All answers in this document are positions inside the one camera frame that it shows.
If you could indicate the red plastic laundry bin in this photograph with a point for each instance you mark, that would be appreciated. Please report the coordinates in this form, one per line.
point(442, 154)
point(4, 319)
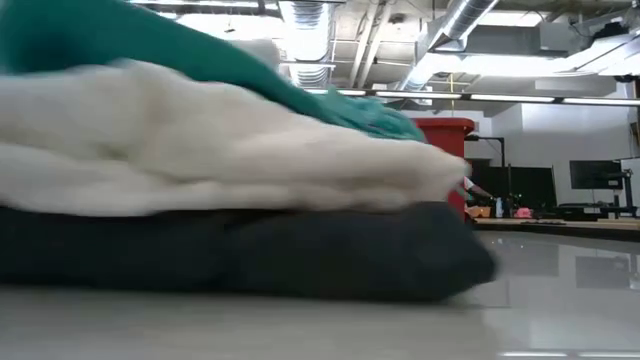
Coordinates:
point(450, 137)

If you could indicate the teal garment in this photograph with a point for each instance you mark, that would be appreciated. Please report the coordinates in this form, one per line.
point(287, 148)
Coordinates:
point(150, 40)

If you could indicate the grey ceiling air unit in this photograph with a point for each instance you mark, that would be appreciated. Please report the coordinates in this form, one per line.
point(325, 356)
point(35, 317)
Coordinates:
point(525, 37)

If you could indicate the small orange box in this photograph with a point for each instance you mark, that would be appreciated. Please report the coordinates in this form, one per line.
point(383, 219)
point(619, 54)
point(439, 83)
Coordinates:
point(480, 211)

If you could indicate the silver ventilation duct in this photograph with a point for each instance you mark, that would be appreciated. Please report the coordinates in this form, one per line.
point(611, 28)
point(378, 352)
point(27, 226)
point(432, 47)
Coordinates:
point(307, 30)
point(465, 17)

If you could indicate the black display panel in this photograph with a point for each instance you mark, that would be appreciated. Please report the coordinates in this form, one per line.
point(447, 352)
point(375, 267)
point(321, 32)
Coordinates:
point(530, 182)

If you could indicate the black computer monitor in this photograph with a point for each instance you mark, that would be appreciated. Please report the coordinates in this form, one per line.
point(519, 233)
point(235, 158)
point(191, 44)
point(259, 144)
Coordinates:
point(595, 175)

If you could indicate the black t-shirt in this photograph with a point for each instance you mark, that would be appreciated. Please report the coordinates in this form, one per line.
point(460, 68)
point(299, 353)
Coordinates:
point(250, 255)

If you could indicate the person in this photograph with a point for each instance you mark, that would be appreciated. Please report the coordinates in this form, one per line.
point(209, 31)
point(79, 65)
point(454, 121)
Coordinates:
point(475, 189)

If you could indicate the white lace garment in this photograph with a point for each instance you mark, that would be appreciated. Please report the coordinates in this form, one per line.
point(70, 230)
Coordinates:
point(200, 150)

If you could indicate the small white bottle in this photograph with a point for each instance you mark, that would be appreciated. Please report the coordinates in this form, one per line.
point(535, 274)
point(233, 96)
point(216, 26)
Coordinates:
point(499, 207)

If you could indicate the long ceiling light strip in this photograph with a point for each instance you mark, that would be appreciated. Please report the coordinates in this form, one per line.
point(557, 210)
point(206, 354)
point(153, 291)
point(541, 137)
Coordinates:
point(500, 98)

